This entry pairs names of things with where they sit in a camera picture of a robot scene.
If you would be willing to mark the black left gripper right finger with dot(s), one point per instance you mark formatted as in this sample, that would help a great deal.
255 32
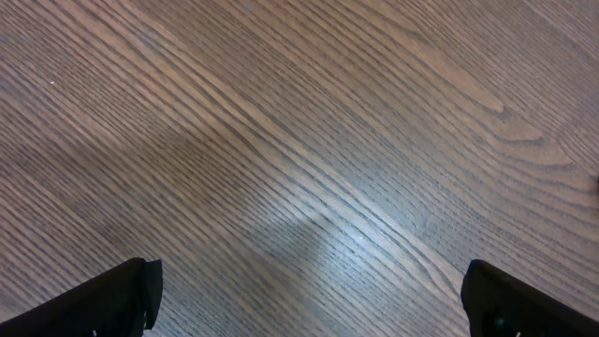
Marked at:
498 304

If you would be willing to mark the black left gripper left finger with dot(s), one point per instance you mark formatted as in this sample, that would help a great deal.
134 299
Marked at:
123 301

